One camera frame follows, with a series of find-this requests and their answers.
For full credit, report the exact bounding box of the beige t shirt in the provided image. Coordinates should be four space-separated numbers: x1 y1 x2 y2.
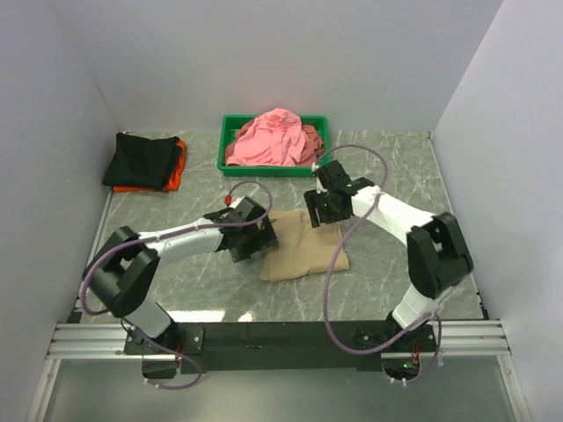
260 209 342 282

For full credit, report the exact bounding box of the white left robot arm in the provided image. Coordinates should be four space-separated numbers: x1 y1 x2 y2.
81 196 277 353

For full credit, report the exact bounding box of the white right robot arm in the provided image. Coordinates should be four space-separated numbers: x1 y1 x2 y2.
303 161 474 355

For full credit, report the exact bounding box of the dusty rose t shirt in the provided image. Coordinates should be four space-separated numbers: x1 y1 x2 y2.
225 120 324 167

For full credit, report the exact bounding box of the pink t shirt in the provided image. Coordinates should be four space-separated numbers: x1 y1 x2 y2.
224 108 310 167

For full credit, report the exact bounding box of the orange folded t shirt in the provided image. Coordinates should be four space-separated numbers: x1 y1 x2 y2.
112 137 187 193

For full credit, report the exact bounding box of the green plastic bin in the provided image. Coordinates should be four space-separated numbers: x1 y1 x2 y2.
216 114 332 178

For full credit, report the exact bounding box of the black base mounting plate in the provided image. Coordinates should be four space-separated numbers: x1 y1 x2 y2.
124 320 437 379

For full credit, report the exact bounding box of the black folded t shirt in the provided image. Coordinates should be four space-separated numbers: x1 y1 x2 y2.
101 131 181 191

